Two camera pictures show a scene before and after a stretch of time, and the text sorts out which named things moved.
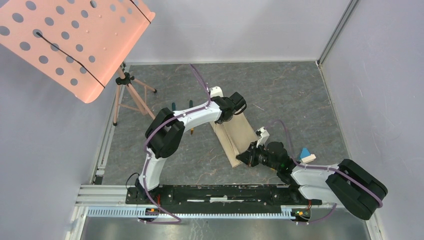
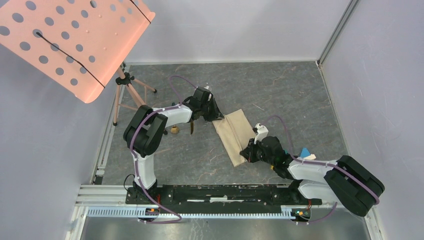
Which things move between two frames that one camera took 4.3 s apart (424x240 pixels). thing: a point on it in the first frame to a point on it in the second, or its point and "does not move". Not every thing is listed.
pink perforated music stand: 82,45 does not move
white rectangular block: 309,159 does not move
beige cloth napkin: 236,135 does not move
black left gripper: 218,122 to 216,114
